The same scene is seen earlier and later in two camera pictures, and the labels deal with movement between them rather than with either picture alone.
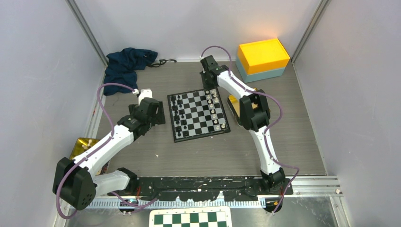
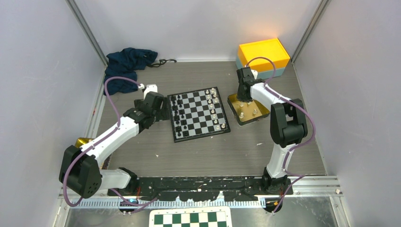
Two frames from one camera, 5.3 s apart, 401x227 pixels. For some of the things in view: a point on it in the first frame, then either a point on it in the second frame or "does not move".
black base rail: x=203 y=189 does not move
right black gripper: x=206 y=87 -> x=240 y=97
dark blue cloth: x=122 y=67 does not move
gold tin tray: x=233 y=102 does not move
